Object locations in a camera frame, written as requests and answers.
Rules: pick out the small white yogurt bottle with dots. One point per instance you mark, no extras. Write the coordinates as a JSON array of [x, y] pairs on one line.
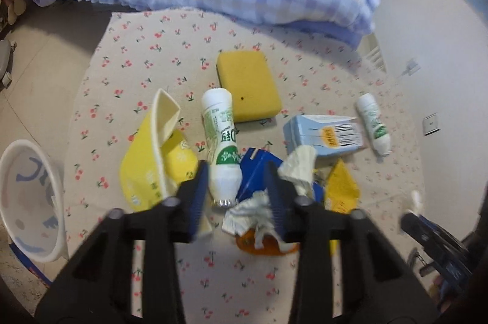
[[370, 114]]

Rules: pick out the white green yogurt bottle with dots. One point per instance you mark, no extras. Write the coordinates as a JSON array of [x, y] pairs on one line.
[[225, 175]]

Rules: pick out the white plastic trash bin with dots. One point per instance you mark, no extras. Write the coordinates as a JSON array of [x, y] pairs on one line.
[[32, 202]]

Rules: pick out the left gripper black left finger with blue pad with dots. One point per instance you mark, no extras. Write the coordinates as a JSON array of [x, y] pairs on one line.
[[95, 284]]

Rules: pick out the wall socket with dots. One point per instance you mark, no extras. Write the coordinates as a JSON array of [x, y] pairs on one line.
[[430, 124]]

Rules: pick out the blue cardboard box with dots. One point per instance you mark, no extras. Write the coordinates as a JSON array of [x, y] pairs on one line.
[[297, 168]]

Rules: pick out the grey chair base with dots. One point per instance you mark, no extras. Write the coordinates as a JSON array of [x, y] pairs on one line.
[[6, 56]]

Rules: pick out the white wall plug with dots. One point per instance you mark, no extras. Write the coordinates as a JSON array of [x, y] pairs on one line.
[[412, 66]]

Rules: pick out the cherry print tablecloth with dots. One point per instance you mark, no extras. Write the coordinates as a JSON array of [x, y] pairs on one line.
[[177, 50]]

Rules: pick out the orange peel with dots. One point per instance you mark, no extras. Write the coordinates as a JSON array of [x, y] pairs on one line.
[[264, 242]]

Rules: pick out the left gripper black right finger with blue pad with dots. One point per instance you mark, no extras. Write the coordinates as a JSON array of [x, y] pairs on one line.
[[348, 271]]

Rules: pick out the white paper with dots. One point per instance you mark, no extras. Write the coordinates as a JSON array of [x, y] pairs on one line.
[[254, 212]]

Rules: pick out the yellow sponge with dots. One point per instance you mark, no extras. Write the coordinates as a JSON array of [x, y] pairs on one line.
[[246, 75]]

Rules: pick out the light blue milk carton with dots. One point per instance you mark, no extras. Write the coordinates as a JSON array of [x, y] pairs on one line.
[[329, 135]]

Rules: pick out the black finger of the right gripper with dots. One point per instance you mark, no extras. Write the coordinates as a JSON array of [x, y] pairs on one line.
[[436, 242]]

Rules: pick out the yellow wrapper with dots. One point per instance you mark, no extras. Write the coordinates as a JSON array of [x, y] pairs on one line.
[[341, 192]]

